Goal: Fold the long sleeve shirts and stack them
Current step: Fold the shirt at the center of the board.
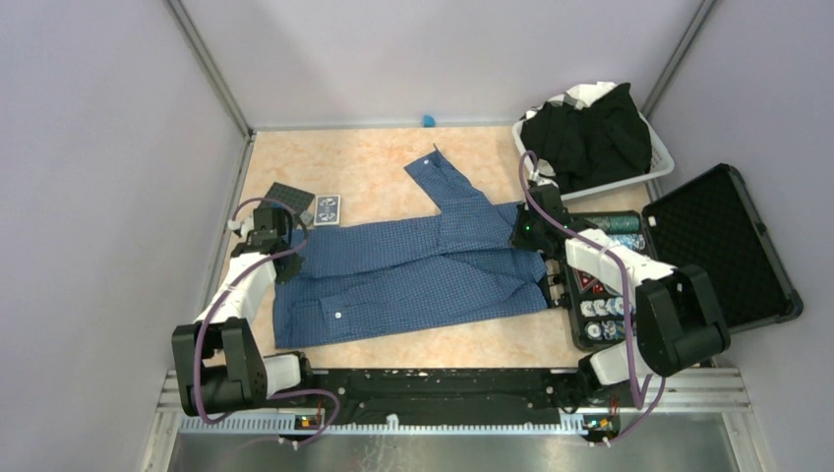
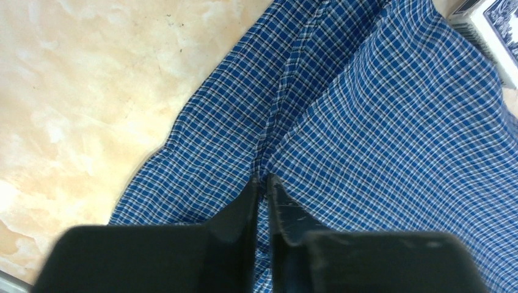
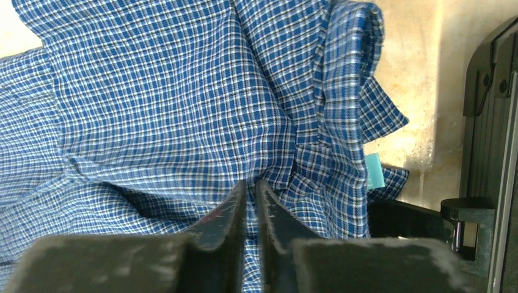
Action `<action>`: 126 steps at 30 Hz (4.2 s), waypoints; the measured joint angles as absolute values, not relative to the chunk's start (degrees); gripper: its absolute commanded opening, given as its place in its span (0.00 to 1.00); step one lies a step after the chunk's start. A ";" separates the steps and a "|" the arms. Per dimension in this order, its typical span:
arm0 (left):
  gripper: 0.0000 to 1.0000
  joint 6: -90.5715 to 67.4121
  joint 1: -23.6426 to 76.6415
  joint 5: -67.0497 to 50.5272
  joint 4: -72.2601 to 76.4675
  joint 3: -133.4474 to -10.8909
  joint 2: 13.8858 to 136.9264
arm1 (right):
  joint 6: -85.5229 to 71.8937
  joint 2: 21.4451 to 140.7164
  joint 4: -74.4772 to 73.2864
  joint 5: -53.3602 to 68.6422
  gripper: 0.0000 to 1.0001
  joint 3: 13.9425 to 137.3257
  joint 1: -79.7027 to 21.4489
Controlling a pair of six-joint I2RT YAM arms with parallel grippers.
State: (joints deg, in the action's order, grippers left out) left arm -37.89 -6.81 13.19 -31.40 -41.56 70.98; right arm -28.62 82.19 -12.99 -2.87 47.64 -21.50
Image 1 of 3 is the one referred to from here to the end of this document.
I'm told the blue checkered long sleeve shirt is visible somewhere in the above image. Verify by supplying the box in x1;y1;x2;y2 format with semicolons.
272;151;547;349

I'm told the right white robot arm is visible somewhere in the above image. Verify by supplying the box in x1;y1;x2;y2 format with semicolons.
512;179;731;405

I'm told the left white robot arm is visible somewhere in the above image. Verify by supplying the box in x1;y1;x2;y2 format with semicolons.
171;198;316;424

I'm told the small grey toy brick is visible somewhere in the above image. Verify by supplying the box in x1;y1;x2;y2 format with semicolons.
299;211;315;229

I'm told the dark grey building baseplate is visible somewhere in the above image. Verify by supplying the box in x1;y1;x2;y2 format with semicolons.
259;182;316;214

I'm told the black shirt in basket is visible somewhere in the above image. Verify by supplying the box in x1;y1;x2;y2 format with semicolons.
519;83;653;197

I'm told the white garment in basket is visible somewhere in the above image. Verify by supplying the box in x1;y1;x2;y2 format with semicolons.
521;82;618;120

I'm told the white plastic laundry basket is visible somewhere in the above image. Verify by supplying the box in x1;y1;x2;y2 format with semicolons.
510;90;677;204

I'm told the black poker chip case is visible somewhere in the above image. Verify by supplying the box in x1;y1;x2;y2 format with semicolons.
554;164;804;352

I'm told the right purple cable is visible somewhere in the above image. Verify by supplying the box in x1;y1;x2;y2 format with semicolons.
517;150;667;447

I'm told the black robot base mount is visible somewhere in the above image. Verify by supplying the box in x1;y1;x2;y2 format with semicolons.
254;368;643;428

